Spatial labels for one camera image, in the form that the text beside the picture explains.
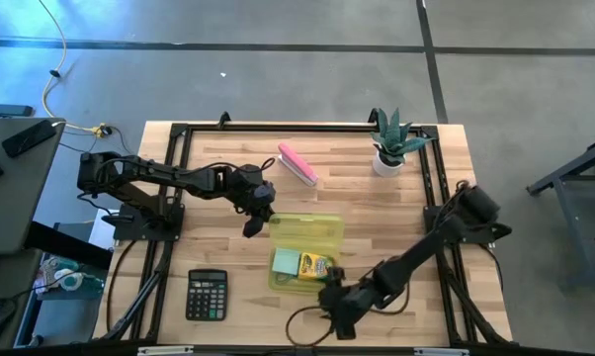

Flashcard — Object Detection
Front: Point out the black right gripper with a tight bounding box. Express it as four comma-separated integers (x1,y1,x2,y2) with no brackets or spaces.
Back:
318,266,379,341

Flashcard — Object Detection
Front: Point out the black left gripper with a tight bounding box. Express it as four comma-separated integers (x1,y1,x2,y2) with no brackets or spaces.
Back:
225,164,278,239

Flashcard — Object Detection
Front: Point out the yellow crayon box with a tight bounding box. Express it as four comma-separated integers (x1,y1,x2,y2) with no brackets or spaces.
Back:
297,251,336,282

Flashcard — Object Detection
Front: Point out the blue sticky notes pad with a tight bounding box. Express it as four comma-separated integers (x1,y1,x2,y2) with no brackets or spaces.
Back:
271,246,302,277

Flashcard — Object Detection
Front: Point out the yellow translucent plastic box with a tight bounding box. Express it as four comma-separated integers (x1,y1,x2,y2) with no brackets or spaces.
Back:
267,212,346,296

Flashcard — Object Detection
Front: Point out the pink and white stapler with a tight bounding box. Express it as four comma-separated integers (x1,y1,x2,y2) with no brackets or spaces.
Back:
276,142,320,188

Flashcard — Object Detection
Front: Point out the black calculator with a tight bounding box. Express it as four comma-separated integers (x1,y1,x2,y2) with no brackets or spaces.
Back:
185,268,228,322

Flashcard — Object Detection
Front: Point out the white plant pot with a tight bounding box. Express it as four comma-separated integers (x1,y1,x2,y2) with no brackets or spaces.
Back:
372,150,405,178

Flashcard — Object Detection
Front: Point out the white paper sheet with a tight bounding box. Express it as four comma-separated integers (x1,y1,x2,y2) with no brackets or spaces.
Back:
87,209,120,250

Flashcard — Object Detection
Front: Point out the green snake plant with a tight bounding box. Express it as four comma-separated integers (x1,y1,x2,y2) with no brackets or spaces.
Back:
370,107,435,167

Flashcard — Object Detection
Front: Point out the teal patterned pouch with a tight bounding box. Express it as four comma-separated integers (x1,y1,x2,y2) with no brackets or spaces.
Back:
34,255,106,302

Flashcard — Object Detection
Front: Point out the grey side desk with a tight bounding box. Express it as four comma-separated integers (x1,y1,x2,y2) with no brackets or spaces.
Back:
0,117,67,256

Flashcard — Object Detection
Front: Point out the dark metal cart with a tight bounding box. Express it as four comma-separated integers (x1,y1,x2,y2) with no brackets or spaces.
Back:
526,135,595,291

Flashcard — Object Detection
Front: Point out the black smartphone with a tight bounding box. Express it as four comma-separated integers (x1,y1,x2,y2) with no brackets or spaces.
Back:
1,119,58,159

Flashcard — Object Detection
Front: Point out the black power strip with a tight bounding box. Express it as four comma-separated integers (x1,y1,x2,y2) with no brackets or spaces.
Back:
0,102,35,119

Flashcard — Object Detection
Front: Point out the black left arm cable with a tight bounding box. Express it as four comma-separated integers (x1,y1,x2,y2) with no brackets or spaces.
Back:
93,155,278,175

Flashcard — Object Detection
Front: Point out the black aluminium table frame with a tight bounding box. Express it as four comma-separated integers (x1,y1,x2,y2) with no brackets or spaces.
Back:
94,111,514,348

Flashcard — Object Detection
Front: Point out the silver metal bracket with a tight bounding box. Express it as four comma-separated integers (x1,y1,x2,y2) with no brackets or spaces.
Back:
137,345,195,356
413,347,470,356

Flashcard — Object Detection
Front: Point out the yellow floor cable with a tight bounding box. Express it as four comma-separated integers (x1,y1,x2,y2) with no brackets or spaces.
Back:
37,0,112,138

